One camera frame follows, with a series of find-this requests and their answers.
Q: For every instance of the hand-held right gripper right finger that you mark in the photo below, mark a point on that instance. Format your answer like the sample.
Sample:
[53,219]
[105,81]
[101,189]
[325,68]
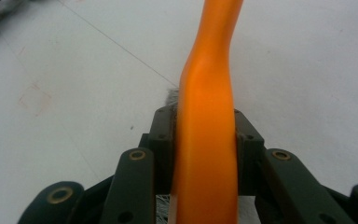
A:
[248,149]

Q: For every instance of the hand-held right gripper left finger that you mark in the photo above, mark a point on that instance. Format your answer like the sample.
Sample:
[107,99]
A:
[163,146]

